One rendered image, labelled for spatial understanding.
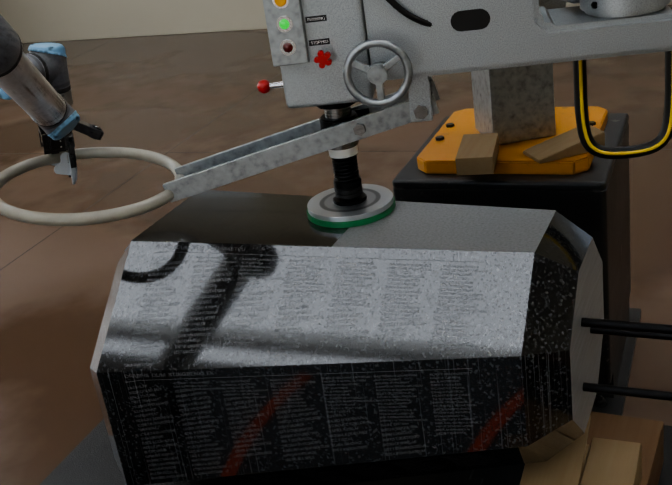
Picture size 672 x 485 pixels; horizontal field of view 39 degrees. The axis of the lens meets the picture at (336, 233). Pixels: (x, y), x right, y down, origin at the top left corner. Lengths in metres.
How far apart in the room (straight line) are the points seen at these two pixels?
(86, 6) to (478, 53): 8.07
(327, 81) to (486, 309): 0.61
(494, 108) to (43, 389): 1.87
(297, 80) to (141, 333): 0.70
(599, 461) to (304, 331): 0.77
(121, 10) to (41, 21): 0.97
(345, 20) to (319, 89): 0.16
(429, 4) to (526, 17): 0.21
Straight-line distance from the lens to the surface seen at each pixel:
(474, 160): 2.61
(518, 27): 2.12
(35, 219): 2.30
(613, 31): 2.15
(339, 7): 2.11
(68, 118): 2.45
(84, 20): 10.05
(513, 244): 2.10
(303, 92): 2.16
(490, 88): 2.77
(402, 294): 2.09
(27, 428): 3.40
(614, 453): 2.43
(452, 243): 2.12
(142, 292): 2.36
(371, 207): 2.29
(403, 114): 2.21
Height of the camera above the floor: 1.72
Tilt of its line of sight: 23 degrees down
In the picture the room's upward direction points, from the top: 8 degrees counter-clockwise
